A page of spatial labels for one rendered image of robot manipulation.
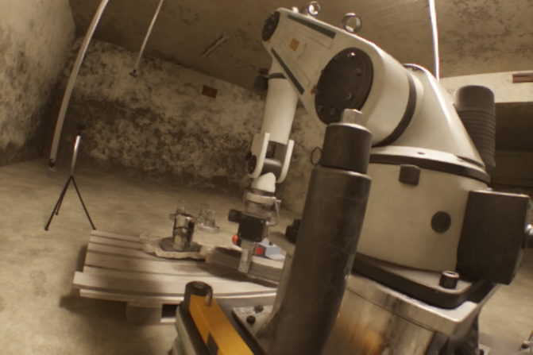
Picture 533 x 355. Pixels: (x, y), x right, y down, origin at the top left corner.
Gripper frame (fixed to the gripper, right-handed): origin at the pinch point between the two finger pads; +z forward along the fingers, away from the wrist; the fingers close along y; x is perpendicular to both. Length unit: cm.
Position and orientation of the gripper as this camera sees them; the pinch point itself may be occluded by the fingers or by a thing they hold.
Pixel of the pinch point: (247, 261)
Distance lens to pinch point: 149.9
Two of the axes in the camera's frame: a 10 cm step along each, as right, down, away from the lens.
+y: 1.6, 1.1, 9.8
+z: -2.0, 9.8, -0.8
